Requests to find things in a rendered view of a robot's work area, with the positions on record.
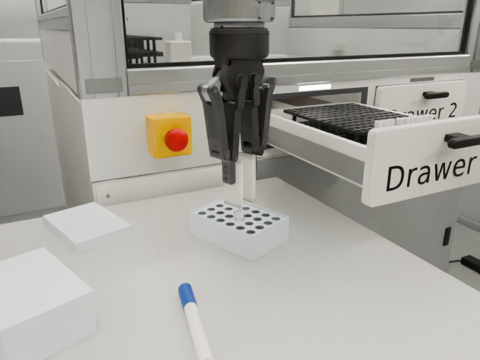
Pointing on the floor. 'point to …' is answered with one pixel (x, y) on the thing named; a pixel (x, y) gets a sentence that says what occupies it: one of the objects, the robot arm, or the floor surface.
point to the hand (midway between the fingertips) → (240, 180)
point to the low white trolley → (261, 288)
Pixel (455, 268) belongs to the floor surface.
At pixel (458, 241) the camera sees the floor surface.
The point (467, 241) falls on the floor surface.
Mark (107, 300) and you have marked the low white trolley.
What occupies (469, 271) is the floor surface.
